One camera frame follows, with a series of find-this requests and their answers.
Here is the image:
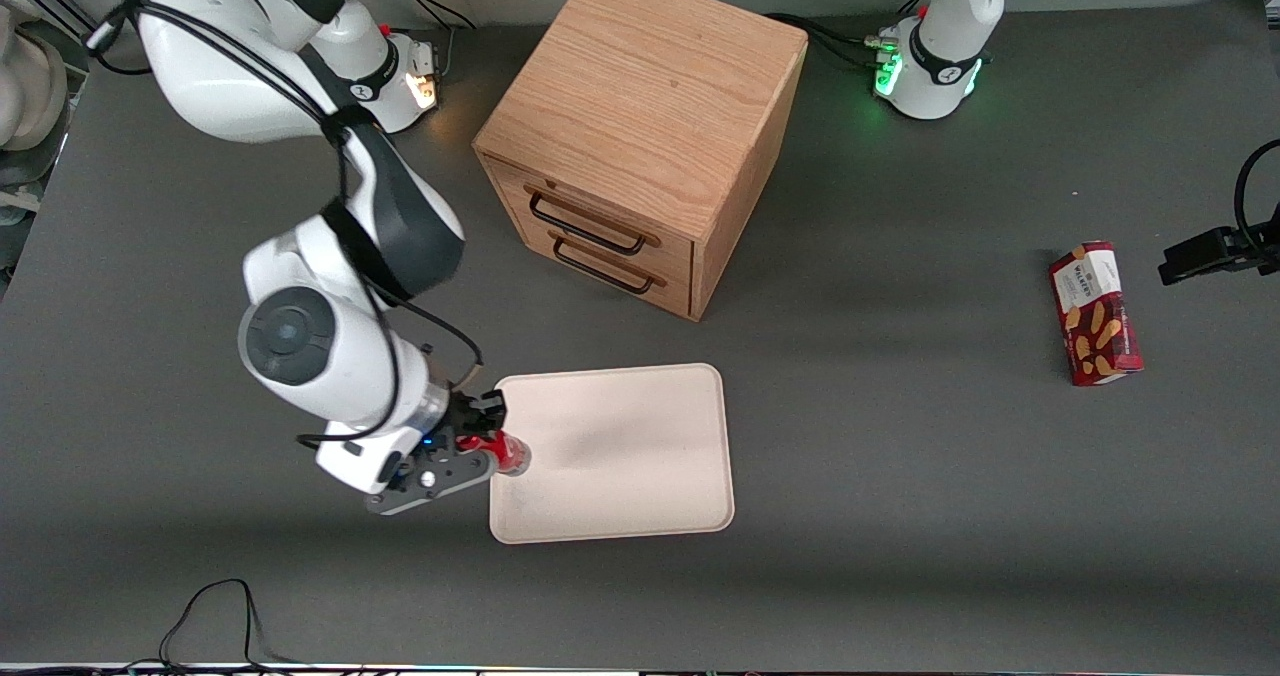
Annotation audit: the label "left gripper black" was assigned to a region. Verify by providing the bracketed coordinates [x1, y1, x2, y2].
[1158, 222, 1280, 287]

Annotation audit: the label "long black drawer handle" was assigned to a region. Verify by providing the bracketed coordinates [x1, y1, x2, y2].
[527, 190, 651, 257]

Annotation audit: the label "red cookie box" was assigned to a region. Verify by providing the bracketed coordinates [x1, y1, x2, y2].
[1048, 240, 1145, 388]

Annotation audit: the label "cream rectangular plastic tray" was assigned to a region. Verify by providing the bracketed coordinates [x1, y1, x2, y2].
[489, 362, 736, 545]

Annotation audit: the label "black right base cables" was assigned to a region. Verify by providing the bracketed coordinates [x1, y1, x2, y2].
[380, 0, 479, 85]

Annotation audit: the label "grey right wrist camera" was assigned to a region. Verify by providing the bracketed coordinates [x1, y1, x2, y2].
[364, 450, 497, 516]

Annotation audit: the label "larger wooden drawer front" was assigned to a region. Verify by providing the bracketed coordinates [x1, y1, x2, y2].
[484, 156, 697, 279]

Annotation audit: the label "red coke bottle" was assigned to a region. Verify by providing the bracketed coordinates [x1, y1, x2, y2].
[456, 432, 532, 478]

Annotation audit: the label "black base cables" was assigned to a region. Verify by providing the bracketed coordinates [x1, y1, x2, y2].
[765, 0, 936, 69]
[380, 0, 479, 85]

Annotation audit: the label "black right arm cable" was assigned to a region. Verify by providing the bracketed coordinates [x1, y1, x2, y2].
[86, 0, 487, 451]

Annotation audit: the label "oak wooden drawer cabinet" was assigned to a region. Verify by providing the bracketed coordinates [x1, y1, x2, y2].
[472, 0, 809, 323]

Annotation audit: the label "smaller wooden drawer front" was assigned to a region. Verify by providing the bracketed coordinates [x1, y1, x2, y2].
[512, 224, 693, 319]

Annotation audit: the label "short black drawer handle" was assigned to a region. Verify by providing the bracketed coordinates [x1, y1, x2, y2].
[551, 236, 657, 295]

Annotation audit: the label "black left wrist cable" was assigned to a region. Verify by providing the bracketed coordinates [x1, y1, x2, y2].
[1234, 139, 1280, 249]

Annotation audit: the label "black looped table cable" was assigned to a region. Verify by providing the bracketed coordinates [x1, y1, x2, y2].
[120, 578, 301, 675]

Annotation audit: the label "beige moulded background object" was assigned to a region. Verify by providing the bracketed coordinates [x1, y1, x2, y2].
[0, 0, 69, 229]

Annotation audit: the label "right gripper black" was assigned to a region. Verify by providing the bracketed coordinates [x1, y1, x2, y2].
[440, 386, 510, 459]

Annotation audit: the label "black left base cables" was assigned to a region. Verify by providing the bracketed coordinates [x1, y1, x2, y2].
[765, 0, 936, 69]

